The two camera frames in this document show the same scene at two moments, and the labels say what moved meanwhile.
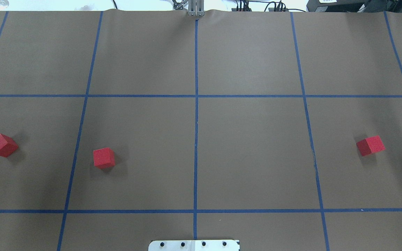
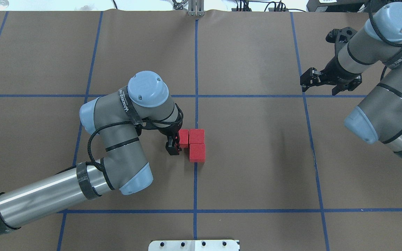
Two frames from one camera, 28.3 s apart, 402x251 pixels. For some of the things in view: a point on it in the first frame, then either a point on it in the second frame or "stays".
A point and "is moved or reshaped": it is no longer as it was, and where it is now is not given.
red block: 2,145 -> 183,138
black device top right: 383,6 stays
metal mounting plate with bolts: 193,245 stays
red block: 370,145 -> 196,136
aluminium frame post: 196,8 stays
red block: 104,158 is moved or reshaped
